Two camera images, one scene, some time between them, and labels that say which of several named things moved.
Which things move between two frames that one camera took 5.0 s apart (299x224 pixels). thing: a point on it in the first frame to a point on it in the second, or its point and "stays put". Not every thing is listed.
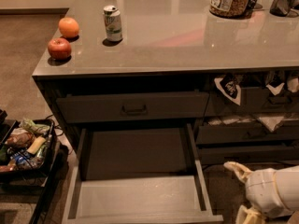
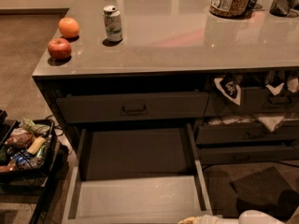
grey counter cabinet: (145, 78) stays put
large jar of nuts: (231, 1) stays put
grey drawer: (139, 174) stays put
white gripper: (261, 190) to (209, 219)
